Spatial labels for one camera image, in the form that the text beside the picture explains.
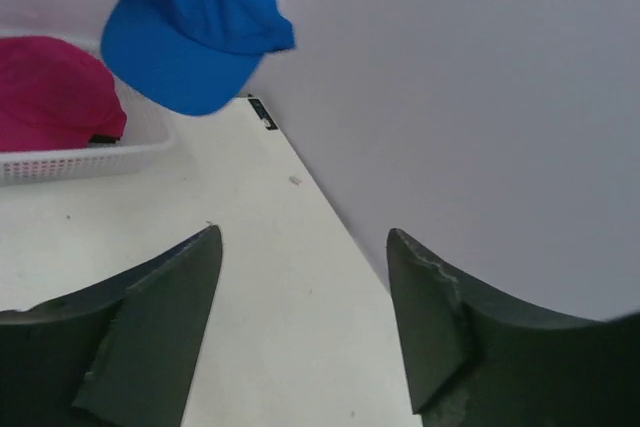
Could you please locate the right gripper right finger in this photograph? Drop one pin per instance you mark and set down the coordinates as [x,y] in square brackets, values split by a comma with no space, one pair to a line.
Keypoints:
[476,356]

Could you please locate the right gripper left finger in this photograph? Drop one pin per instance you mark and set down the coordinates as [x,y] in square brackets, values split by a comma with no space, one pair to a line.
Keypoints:
[121,352]

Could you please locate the blue baseball cap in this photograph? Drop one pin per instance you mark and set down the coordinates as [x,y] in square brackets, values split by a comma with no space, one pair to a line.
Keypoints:
[192,56]

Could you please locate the pink baseball cap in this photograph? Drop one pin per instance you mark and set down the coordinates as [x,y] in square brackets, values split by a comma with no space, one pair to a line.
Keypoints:
[55,96]

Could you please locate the small black label sticker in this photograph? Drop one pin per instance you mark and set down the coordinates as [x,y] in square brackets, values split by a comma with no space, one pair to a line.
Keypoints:
[261,111]

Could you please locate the white plastic basket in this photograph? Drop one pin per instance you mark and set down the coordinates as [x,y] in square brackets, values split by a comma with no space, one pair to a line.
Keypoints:
[147,135]

